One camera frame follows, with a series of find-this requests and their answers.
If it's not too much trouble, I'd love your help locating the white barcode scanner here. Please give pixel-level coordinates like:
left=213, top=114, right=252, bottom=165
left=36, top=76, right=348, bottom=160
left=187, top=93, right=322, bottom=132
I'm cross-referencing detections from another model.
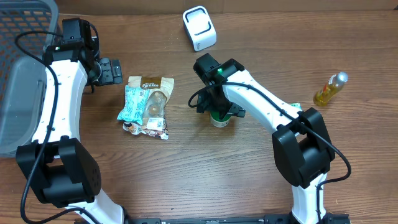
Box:
left=182, top=6, right=217, bottom=52

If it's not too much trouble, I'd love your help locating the teal white pack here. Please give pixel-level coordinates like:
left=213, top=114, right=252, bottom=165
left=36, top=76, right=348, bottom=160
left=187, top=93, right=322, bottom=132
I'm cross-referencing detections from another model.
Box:
left=117, top=85, right=150, bottom=125

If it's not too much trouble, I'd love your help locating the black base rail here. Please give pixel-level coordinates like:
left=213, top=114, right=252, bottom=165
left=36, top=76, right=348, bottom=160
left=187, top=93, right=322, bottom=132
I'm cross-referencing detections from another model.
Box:
left=124, top=213, right=352, bottom=224

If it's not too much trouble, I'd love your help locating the green lid jar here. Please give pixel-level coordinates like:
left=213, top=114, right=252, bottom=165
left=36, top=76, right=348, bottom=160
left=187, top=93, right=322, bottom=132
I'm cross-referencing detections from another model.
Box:
left=210, top=111, right=231, bottom=128

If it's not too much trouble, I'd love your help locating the brown mushroom packet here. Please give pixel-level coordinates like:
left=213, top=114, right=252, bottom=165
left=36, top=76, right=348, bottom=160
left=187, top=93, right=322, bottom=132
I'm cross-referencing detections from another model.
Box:
left=122, top=76, right=175, bottom=140

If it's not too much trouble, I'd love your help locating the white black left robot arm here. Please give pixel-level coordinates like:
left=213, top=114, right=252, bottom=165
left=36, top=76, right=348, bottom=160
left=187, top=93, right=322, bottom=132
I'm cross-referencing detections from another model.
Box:
left=16, top=18, right=129, bottom=223

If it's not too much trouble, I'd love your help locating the green freshening pouch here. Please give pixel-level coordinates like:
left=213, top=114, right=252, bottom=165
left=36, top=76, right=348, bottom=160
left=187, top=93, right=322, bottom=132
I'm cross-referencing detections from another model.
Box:
left=290, top=103, right=302, bottom=110

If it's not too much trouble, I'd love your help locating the dark grey plastic basket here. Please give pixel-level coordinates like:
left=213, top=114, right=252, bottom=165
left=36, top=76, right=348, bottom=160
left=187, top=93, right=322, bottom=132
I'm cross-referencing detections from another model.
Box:
left=1, top=0, right=60, bottom=157

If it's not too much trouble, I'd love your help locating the yellow oil bottle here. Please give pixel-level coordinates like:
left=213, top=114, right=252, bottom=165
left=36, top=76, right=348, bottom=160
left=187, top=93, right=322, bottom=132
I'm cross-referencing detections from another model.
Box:
left=313, top=72, right=348, bottom=106

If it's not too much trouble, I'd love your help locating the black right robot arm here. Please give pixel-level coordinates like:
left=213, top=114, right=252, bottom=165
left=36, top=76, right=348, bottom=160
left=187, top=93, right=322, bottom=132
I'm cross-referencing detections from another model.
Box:
left=193, top=54, right=335, bottom=223

